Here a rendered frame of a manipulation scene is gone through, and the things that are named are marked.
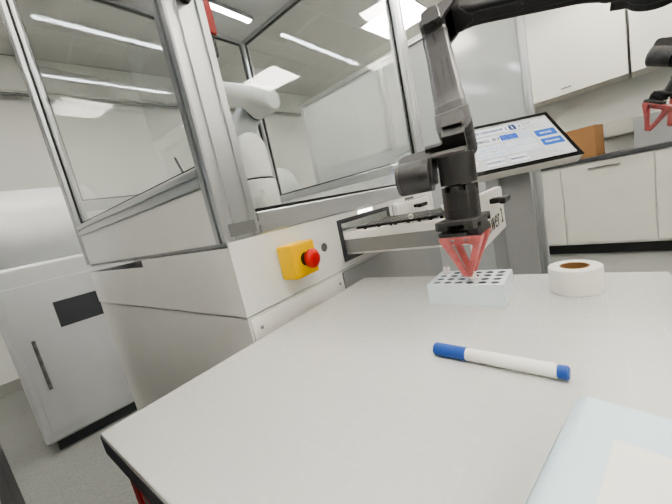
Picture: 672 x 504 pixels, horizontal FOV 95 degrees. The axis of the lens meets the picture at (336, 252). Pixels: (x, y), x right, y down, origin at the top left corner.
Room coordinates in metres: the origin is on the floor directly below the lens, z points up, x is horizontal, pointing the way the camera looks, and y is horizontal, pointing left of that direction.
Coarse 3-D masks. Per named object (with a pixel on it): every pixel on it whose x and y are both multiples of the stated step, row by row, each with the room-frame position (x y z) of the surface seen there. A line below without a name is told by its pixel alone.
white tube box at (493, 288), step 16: (480, 272) 0.55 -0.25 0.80; (496, 272) 0.52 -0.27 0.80; (512, 272) 0.52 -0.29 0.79; (432, 288) 0.53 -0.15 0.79; (448, 288) 0.51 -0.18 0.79; (464, 288) 0.49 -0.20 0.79; (480, 288) 0.48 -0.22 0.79; (496, 288) 0.46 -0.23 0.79; (512, 288) 0.50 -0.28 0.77; (432, 304) 0.53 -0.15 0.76; (448, 304) 0.51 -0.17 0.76; (464, 304) 0.49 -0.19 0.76; (480, 304) 0.48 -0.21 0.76; (496, 304) 0.46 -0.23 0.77
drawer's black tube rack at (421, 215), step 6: (426, 210) 0.89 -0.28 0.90; (432, 210) 0.85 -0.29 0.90; (438, 210) 0.81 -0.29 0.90; (390, 216) 0.95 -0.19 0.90; (396, 216) 0.90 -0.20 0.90; (402, 216) 0.86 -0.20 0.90; (414, 216) 0.78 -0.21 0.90; (420, 216) 0.75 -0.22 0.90; (426, 216) 0.73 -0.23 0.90; (372, 222) 0.87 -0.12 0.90; (378, 222) 0.84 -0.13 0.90; (384, 222) 0.80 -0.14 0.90; (390, 222) 0.77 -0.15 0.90; (396, 222) 0.76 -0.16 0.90; (402, 222) 0.75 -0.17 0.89; (408, 222) 0.83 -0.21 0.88; (360, 228) 0.83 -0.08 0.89; (366, 228) 0.84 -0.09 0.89
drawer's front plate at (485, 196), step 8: (488, 192) 0.70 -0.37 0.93; (496, 192) 0.76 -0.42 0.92; (480, 200) 0.64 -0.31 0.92; (488, 200) 0.69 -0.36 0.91; (488, 208) 0.68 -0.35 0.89; (496, 208) 0.75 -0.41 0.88; (504, 216) 0.81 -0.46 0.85; (496, 224) 0.73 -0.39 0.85; (504, 224) 0.80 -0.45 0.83; (496, 232) 0.72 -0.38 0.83; (488, 240) 0.65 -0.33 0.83
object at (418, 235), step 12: (372, 228) 0.77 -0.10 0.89; (384, 228) 0.74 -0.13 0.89; (396, 228) 0.72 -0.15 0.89; (408, 228) 0.70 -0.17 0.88; (420, 228) 0.69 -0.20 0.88; (432, 228) 0.67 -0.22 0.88; (348, 240) 0.81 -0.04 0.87; (360, 240) 0.79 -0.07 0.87; (372, 240) 0.77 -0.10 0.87; (384, 240) 0.74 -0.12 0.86; (396, 240) 0.72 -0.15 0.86; (408, 240) 0.70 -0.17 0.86; (420, 240) 0.69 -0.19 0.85; (432, 240) 0.67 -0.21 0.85; (348, 252) 0.82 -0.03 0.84; (360, 252) 0.80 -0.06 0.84; (372, 252) 0.77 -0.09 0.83
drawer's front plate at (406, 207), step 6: (420, 198) 1.20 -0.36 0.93; (426, 198) 1.24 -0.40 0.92; (396, 204) 1.05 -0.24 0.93; (402, 204) 1.07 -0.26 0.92; (408, 204) 1.11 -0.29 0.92; (396, 210) 1.04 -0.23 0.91; (402, 210) 1.07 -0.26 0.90; (408, 210) 1.10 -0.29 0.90; (414, 210) 1.14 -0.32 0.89; (420, 210) 1.18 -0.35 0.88
